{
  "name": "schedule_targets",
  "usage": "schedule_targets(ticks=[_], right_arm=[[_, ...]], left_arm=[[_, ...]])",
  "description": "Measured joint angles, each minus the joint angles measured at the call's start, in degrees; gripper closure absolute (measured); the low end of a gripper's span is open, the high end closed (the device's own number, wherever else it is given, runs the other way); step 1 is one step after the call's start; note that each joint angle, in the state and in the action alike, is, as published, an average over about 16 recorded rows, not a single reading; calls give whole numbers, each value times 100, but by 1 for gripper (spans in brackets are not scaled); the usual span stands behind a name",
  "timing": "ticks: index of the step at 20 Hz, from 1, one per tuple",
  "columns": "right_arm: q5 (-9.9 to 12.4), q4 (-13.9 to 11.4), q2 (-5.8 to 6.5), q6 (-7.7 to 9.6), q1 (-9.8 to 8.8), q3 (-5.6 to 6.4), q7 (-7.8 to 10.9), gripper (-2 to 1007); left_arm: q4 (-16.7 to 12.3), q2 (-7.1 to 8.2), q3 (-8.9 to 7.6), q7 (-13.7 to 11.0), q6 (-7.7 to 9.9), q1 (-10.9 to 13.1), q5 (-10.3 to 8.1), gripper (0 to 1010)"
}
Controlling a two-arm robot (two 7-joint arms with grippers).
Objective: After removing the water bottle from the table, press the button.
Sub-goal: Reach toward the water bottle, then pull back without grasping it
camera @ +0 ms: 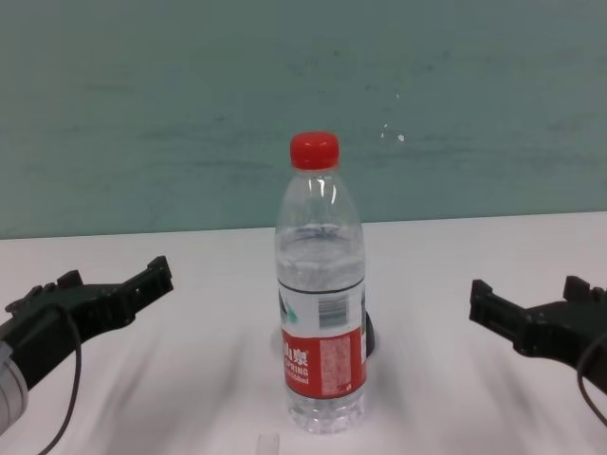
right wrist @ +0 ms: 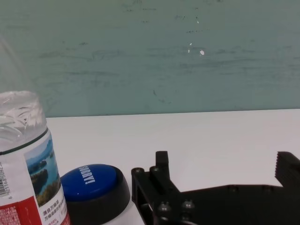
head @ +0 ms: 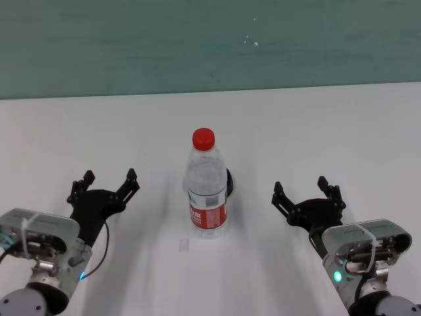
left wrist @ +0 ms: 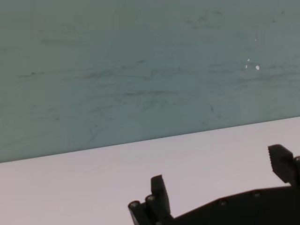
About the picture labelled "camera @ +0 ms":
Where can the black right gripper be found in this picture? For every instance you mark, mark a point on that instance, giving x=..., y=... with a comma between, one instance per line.
x=559, y=332

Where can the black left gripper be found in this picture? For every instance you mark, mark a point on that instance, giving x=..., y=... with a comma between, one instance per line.
x=47, y=332

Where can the clear water bottle red cap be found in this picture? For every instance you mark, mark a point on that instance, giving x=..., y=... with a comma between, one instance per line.
x=315, y=308

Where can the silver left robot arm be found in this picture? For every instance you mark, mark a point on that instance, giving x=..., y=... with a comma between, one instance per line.
x=9, y=388

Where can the blue push button black base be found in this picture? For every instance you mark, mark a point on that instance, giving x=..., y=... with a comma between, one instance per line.
x=371, y=339

